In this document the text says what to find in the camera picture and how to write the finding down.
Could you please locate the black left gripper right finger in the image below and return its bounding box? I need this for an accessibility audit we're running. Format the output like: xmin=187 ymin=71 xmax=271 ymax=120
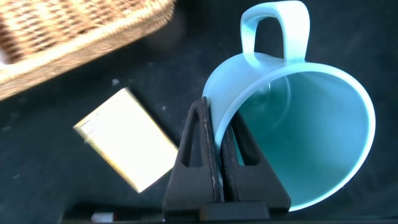
xmin=220 ymin=111 xmax=292 ymax=214

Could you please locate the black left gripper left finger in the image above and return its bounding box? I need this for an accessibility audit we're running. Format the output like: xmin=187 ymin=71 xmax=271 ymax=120
xmin=162 ymin=96 xmax=224 ymax=218

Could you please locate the light blue plastic mug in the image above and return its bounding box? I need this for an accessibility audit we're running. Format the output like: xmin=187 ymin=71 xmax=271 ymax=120
xmin=201 ymin=0 xmax=376 ymax=212

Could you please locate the wicker basket with toiletries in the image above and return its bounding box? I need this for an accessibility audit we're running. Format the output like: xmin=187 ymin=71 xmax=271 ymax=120
xmin=0 ymin=0 xmax=177 ymax=101

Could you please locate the cream white soap box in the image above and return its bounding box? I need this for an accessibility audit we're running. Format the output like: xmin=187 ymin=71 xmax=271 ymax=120
xmin=73 ymin=86 xmax=178 ymax=194

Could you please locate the black table cloth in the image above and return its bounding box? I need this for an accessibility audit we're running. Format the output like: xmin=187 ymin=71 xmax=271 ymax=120
xmin=0 ymin=0 xmax=398 ymax=224

